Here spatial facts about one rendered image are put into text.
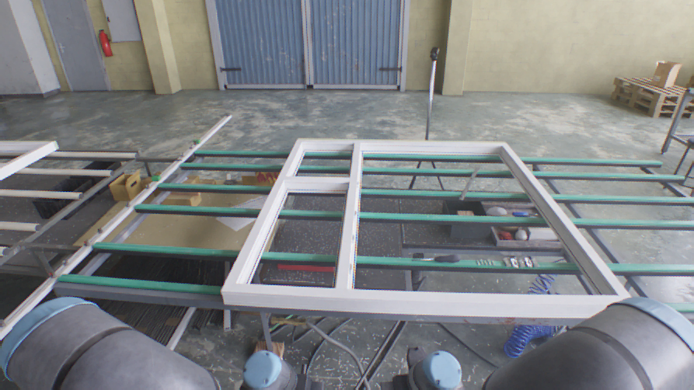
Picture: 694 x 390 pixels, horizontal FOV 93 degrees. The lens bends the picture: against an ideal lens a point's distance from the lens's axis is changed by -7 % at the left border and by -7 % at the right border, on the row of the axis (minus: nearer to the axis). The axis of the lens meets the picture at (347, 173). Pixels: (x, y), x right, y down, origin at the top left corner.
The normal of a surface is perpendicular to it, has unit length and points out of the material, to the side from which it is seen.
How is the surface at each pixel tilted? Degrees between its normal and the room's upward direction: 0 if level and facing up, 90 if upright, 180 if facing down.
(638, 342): 5
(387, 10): 90
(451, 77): 90
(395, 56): 90
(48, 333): 15
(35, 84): 90
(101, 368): 20
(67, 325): 5
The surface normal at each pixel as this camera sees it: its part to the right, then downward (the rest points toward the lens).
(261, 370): -0.15, -0.69
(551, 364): -0.62, -0.73
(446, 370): 0.12, -0.69
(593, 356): -0.32, -0.82
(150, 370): 0.59, -0.70
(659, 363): 0.22, -0.48
